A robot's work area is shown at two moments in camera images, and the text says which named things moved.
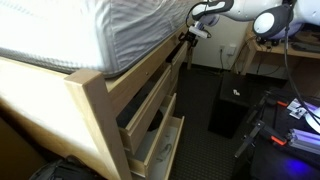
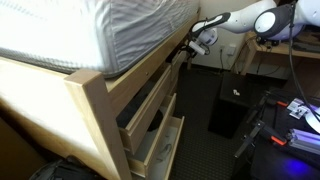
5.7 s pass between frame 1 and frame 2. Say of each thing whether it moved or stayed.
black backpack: stayed
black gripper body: moved
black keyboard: stayed
